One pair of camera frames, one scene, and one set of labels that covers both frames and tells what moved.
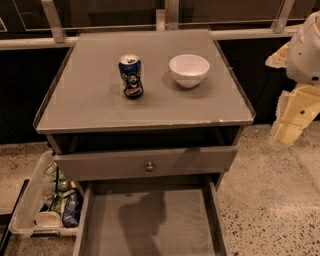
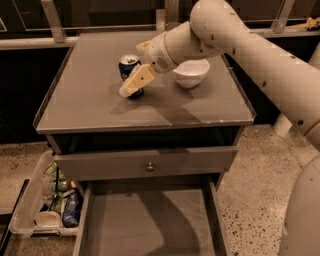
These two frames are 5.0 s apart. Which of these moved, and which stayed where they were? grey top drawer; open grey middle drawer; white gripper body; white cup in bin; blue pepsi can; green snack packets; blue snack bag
Moved: white gripper body
Stayed: green snack packets; open grey middle drawer; white cup in bin; blue pepsi can; blue snack bag; grey top drawer
